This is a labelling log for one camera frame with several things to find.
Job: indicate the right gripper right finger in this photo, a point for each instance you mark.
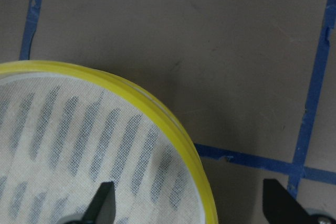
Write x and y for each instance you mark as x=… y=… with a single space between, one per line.
x=280 y=207

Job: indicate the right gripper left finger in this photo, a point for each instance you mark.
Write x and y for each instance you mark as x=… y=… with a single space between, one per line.
x=102 y=208

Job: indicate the yellow steamer basket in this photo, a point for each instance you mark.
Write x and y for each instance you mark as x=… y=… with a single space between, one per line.
x=66 y=129

